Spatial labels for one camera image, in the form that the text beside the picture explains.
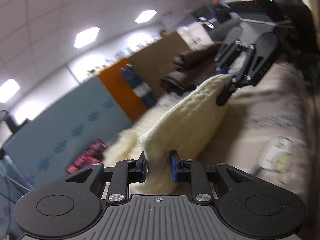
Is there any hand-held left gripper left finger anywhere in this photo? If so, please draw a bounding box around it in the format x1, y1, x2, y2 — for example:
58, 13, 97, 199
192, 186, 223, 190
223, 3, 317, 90
65, 151, 148, 205

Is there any cream fleece garment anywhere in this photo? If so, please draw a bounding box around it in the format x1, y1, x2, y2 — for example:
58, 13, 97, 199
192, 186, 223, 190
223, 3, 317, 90
104, 51, 248, 195

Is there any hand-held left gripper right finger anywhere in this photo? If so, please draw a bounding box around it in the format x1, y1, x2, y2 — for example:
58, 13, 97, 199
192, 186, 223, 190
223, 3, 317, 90
169, 149, 256, 203

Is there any large brown cardboard box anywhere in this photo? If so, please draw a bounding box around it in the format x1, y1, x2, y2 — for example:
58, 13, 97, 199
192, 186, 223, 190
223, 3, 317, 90
127, 31, 196, 81

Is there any brown leather jacket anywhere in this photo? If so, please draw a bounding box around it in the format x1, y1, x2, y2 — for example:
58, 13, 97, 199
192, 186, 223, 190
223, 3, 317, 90
160, 44, 225, 96

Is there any pink printed box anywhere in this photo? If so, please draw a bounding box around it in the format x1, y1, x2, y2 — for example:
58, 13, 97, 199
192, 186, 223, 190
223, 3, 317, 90
66, 140, 108, 174

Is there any white tote bag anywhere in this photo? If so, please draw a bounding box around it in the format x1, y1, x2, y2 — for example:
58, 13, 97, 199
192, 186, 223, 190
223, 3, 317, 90
177, 21, 213, 51

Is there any light blue cardboard box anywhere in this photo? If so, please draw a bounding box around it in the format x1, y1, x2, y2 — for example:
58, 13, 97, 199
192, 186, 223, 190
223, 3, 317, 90
4, 76, 133, 188

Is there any dark blue vacuum bottle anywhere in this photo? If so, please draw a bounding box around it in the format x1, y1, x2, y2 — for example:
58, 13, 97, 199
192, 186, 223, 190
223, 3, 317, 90
121, 66, 158, 109

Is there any orange cardboard box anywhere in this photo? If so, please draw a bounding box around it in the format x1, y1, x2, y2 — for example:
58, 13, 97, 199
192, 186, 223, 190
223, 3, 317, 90
97, 58, 148, 123

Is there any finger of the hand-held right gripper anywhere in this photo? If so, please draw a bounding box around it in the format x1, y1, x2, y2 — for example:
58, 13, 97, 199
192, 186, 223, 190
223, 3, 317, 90
215, 43, 242, 72
216, 45, 277, 107

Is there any ceiling light panel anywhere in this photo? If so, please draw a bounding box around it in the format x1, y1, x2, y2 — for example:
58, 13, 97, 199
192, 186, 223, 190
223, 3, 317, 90
74, 26, 100, 49
0, 79, 21, 103
135, 9, 157, 23

